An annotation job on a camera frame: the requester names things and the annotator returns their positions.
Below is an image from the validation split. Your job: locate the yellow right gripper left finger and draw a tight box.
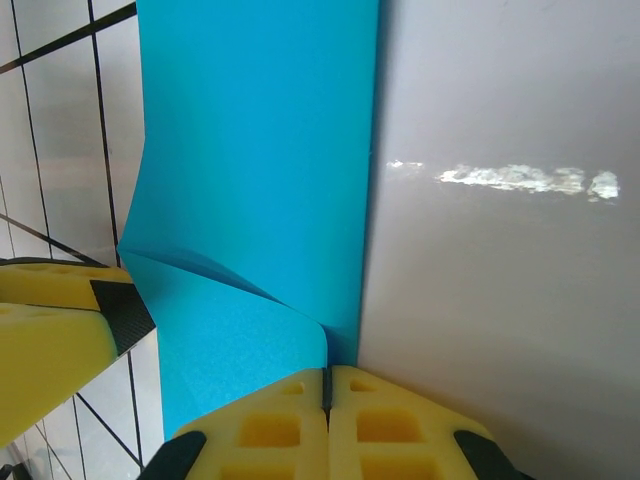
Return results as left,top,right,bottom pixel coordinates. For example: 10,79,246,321
143,367,330,480

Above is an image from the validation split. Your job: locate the blue paper sheet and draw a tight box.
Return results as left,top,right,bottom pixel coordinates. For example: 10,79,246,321
115,0,382,444

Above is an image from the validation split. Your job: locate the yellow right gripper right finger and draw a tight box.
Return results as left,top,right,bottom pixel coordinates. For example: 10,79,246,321
327,363,524,480

